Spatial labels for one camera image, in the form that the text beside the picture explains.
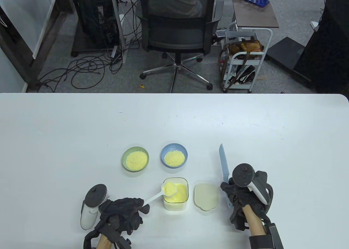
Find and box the small blue dish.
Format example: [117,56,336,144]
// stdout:
[161,143,188,169]

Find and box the dark wooden desk frame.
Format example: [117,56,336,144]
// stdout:
[0,0,74,92]

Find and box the person's left hand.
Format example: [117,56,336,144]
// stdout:
[95,197,151,235]

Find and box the person's right forearm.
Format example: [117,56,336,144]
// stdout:
[242,205,266,236]

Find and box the small green dish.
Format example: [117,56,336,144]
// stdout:
[122,147,150,172]

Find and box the black and white controller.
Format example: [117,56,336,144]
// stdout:
[231,163,273,206]
[80,184,110,230]

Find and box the brown leather bag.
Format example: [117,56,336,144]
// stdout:
[227,37,265,61]

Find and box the black cable tangle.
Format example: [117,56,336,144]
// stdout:
[37,55,124,93]

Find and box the white coffee spoon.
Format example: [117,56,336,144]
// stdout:
[142,181,179,206]

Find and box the white metal desk leg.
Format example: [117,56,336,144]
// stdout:
[109,0,128,64]

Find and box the yellow chicken bouillon heap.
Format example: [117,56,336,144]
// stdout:
[126,151,148,171]
[164,150,185,167]

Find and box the person's left forearm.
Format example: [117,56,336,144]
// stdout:
[96,234,111,249]

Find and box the black flat platform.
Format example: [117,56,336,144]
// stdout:
[265,37,306,70]

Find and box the black office chair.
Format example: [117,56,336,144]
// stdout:
[136,0,224,93]

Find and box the light blue plastic knife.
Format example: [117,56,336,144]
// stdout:
[219,143,234,207]

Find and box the white rolling cart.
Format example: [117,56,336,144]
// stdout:
[220,22,273,93]

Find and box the black straps bundle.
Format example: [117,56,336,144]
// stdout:
[228,65,257,85]

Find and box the clear chicken bouillon container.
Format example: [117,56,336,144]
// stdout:
[163,178,189,211]

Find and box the black cabinet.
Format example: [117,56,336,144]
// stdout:
[293,0,349,94]

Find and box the grey power strip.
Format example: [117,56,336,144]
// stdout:
[110,44,122,64]

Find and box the black computer tower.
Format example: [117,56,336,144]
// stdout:
[71,0,120,57]

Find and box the person's right hand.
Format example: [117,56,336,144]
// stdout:
[220,178,270,231]

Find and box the beige container lid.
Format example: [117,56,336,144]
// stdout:
[194,183,220,212]

